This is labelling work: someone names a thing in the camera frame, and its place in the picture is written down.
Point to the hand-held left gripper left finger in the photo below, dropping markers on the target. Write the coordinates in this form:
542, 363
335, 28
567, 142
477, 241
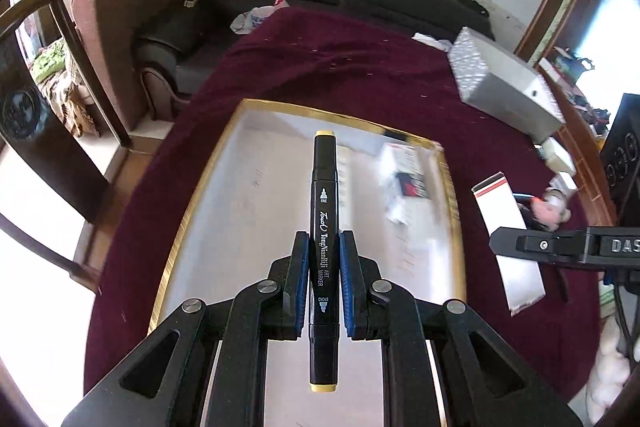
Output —
300, 287

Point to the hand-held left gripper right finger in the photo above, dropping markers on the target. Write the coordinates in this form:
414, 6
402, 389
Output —
346, 287

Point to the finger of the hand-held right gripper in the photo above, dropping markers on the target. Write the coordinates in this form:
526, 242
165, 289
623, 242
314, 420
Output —
530, 244

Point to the black marker yellow caps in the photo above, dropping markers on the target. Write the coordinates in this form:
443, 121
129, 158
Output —
324, 207

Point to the gold-rimmed white tray box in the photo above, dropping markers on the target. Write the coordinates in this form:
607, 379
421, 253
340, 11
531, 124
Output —
260, 187

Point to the person's right hand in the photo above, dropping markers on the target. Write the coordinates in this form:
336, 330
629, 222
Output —
610, 372

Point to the white box red stripe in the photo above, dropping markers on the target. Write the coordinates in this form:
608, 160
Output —
510, 247

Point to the pink fluffy toy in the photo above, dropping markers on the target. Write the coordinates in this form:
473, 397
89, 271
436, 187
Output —
550, 204

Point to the small white box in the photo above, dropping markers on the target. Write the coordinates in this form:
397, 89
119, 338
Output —
557, 154

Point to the grey box patterned end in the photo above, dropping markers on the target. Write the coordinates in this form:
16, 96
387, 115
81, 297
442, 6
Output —
505, 82

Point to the crumpled white paper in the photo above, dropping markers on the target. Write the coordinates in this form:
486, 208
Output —
432, 41

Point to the dark red tablecloth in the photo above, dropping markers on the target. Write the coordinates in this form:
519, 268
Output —
350, 57

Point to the black cloth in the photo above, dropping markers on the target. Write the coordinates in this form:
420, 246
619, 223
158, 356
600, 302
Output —
472, 6

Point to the white plastic bag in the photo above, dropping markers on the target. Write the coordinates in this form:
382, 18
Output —
257, 17

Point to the dark carved wooden chair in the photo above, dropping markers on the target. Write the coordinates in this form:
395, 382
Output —
50, 142

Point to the patterned brown blanket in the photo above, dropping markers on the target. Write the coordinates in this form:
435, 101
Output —
70, 102

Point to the small object on armchair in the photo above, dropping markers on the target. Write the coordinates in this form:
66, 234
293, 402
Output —
192, 1

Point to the brown upholstered armchair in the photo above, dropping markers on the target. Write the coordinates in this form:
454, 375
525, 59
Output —
120, 17

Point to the green cloth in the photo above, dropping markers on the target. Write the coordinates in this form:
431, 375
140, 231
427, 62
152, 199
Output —
47, 62

